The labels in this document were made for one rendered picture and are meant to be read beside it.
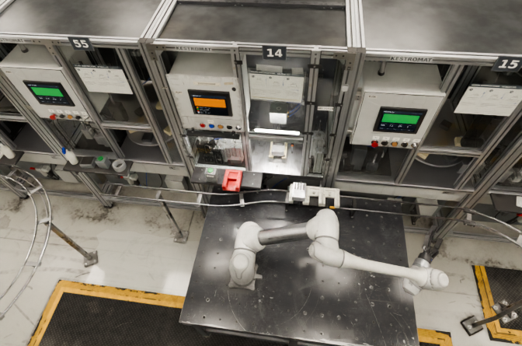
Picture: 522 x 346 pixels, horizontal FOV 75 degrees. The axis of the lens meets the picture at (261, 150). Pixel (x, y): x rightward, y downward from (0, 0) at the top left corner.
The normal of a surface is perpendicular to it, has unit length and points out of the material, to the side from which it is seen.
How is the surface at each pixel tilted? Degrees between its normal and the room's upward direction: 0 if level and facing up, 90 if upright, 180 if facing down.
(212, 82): 90
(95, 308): 0
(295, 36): 0
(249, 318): 0
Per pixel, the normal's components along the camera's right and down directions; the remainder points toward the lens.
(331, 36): -0.04, -0.61
